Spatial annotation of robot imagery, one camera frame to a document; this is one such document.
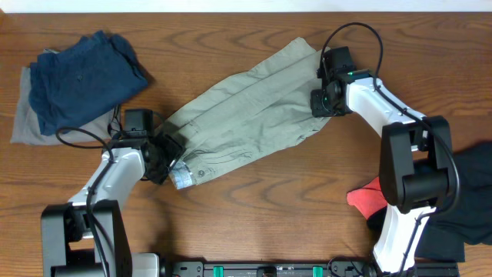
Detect khaki green shorts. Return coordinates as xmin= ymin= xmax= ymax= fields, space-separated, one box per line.
xmin=161 ymin=38 xmax=328 ymax=189

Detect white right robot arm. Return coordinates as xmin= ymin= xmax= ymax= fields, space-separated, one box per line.
xmin=311 ymin=72 xmax=460 ymax=276

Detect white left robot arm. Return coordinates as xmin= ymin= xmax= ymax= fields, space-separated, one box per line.
xmin=41 ymin=131 xmax=185 ymax=277

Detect red garment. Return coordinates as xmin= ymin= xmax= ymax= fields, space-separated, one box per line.
xmin=346 ymin=177 xmax=387 ymax=219

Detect folded navy blue shorts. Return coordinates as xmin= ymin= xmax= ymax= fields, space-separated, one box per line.
xmin=28 ymin=31 xmax=148 ymax=135

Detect folded grey garment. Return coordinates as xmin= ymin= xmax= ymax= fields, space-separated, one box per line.
xmin=11 ymin=48 xmax=131 ymax=145

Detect black garment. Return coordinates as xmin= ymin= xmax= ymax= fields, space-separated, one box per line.
xmin=366 ymin=142 xmax=492 ymax=263

